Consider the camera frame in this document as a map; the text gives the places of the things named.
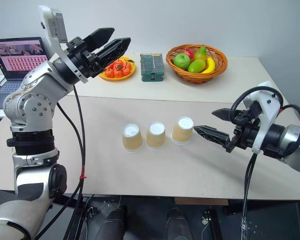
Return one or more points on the yellow toy banana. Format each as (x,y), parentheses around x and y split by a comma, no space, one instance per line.
(210,65)

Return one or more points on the brown paper cup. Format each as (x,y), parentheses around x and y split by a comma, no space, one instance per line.
(181,133)
(132,141)
(155,138)

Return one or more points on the open silver laptop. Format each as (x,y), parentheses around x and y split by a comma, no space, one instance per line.
(15,62)

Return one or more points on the green yellow toy pear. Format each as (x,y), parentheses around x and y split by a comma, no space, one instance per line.
(200,53)

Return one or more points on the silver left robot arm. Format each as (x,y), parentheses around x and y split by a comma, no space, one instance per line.
(35,105)

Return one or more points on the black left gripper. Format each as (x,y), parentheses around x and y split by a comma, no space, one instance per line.
(82,60)

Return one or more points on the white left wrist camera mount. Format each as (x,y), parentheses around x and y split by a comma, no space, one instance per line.
(46,22)

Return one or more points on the green toy apple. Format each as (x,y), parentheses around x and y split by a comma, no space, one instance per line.
(181,61)

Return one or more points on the brown cardboard piece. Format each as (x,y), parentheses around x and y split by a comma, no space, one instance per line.
(200,201)

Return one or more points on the white power plug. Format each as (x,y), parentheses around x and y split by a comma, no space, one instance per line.
(205,220)

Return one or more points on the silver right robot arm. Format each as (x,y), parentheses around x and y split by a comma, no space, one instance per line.
(292,137)

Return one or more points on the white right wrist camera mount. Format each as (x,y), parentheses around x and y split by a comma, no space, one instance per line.
(267,112)

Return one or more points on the green transparent bit case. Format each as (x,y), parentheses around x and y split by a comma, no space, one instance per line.
(146,79)
(152,63)

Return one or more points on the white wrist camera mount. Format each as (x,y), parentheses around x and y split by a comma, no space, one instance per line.
(46,22)
(267,112)

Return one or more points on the red toy apple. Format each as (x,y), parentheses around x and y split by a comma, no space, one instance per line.
(189,52)

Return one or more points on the brown wicker basket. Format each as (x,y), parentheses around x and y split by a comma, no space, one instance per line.
(197,78)

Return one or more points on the dark rounded shape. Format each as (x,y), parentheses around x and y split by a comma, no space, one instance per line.
(115,222)
(178,223)

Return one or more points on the yellow plate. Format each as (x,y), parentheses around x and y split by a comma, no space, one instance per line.
(127,76)

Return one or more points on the small orange toy fruit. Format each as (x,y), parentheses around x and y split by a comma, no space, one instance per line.
(119,64)
(126,71)
(111,66)
(127,64)
(109,73)
(118,73)

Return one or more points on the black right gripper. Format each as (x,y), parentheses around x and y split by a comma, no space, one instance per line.
(243,133)

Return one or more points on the green toy mango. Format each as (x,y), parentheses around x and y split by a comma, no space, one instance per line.
(196,66)

